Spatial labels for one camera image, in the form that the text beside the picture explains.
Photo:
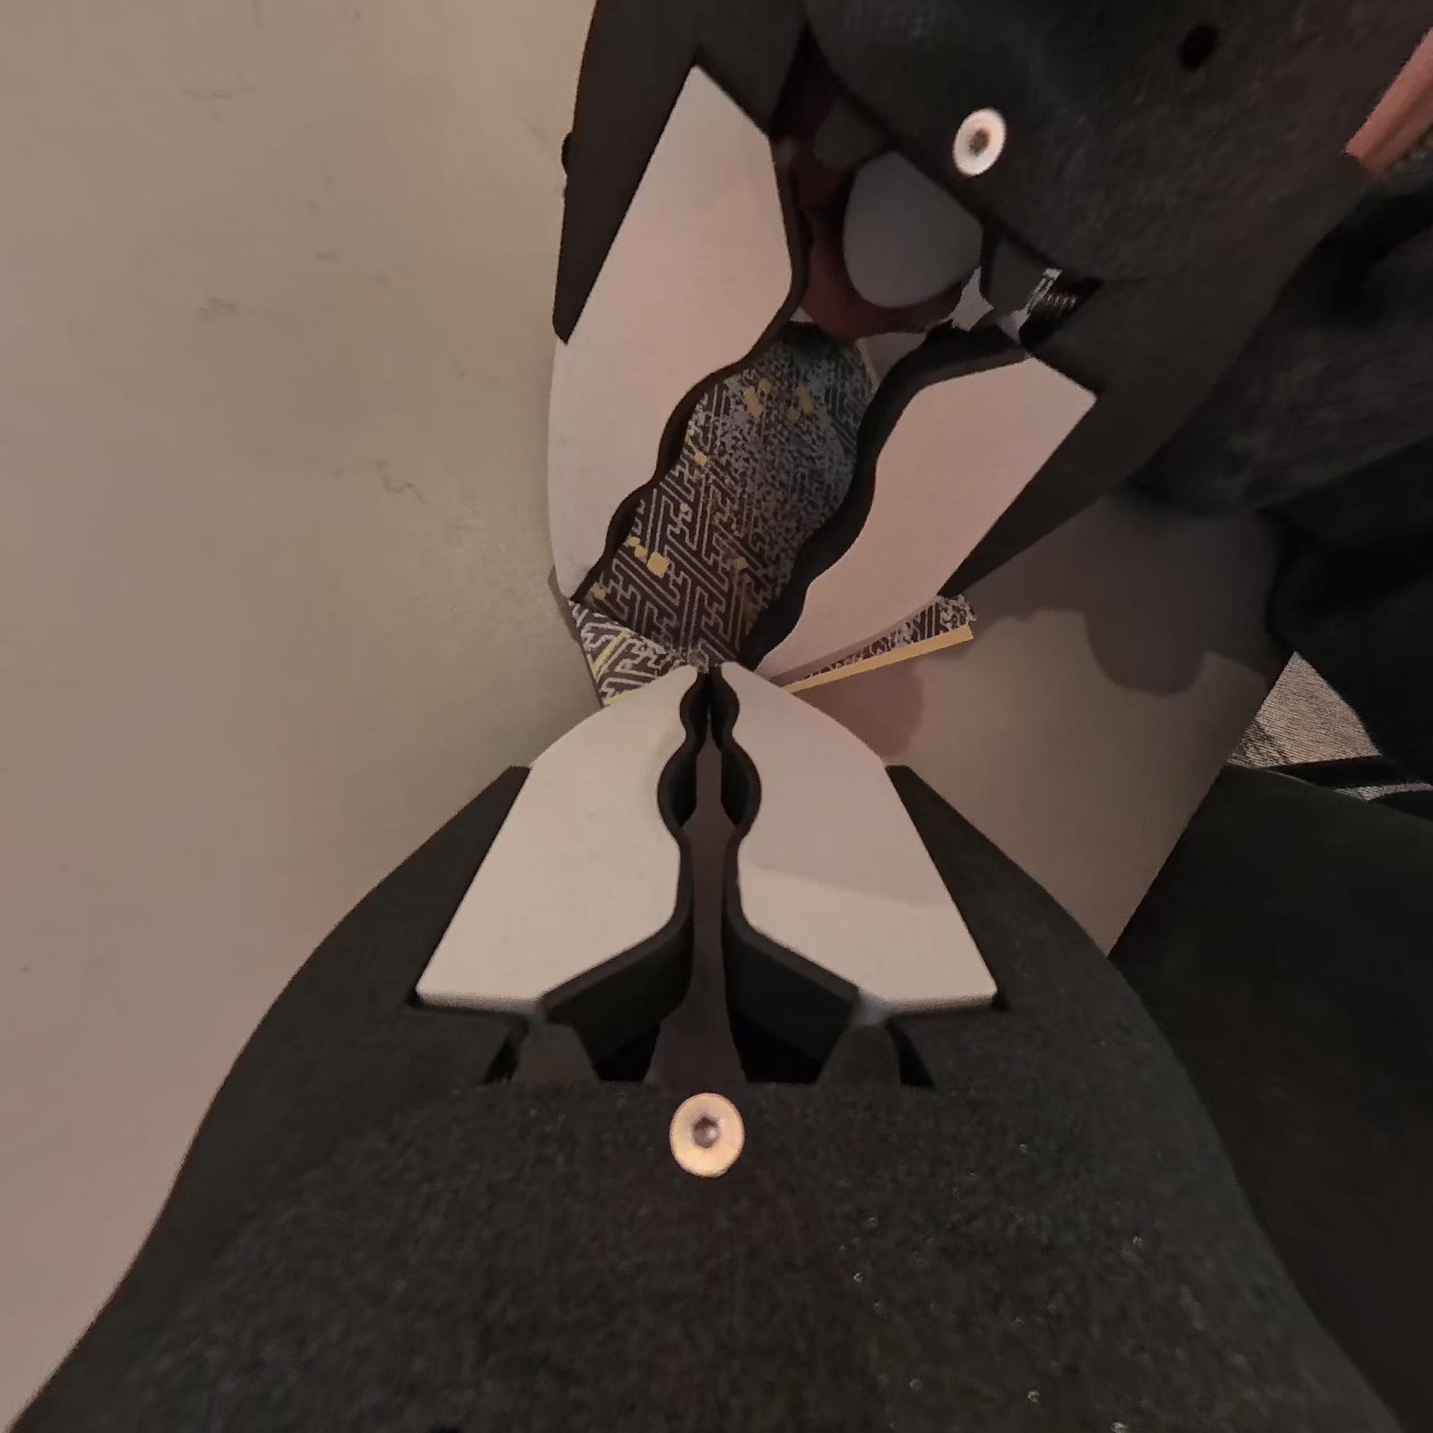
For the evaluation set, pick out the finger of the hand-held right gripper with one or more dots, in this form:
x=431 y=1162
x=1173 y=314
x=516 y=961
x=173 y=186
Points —
x=684 y=257
x=974 y=449

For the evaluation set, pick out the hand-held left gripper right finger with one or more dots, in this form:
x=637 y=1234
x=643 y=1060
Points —
x=863 y=884

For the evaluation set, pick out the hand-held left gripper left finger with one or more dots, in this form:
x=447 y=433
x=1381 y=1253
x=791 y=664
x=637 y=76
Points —
x=571 y=884

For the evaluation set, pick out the black patterned origami paper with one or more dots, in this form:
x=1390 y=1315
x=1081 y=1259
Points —
x=717 y=539

